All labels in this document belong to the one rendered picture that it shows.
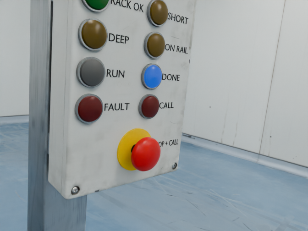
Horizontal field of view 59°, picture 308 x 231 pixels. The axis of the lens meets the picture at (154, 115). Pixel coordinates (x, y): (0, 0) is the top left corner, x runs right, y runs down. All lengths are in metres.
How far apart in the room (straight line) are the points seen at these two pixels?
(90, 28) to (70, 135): 0.10
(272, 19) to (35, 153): 3.15
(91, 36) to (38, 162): 0.17
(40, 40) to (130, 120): 0.14
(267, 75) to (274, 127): 0.57
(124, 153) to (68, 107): 0.09
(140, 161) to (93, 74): 0.11
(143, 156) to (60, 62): 0.13
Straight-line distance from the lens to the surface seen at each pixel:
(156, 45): 0.32
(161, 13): 0.32
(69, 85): 0.27
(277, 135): 3.28
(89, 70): 0.27
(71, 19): 0.27
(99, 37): 0.27
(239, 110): 3.40
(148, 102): 0.32
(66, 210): 0.39
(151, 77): 0.31
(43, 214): 0.38
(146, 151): 0.30
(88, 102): 0.27
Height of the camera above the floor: 0.96
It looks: 10 degrees down
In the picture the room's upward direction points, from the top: 5 degrees clockwise
